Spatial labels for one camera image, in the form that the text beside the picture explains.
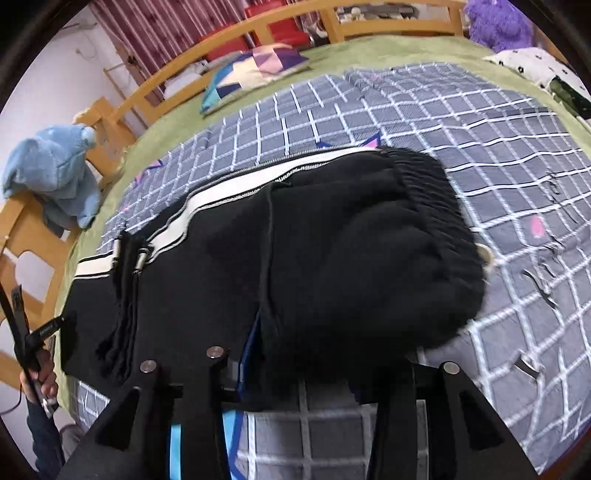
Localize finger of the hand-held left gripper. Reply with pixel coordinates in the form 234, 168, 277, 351
25, 313, 77, 348

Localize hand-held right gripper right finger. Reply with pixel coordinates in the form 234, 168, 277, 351
372, 355, 540, 480

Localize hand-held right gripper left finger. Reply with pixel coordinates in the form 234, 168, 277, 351
69, 318, 260, 480

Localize black pants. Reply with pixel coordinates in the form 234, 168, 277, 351
60, 145, 488, 411

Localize person's left forearm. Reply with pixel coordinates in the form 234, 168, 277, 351
25, 399, 65, 472

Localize person's left hand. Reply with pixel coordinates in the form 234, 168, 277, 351
21, 346, 59, 411

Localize blue plush towel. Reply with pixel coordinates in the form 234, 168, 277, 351
2, 124, 102, 230

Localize green fleece blanket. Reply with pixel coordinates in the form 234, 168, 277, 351
55, 34, 591, 416

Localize wooden rack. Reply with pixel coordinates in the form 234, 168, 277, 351
104, 44, 155, 132

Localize grey checked blanket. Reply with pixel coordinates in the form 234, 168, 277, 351
74, 62, 591, 480

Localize geometric patterned cushion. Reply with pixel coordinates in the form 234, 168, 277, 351
199, 44, 311, 114

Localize red chair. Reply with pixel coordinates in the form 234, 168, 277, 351
205, 30, 246, 62
245, 0, 301, 47

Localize maroon striped curtain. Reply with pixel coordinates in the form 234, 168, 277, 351
90, 0, 259, 77

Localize white dotted pillow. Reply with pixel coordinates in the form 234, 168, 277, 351
482, 47, 591, 125

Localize purple plush toy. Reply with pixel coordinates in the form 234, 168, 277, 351
464, 0, 534, 52

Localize wooden bed frame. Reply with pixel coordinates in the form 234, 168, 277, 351
0, 0, 468, 393

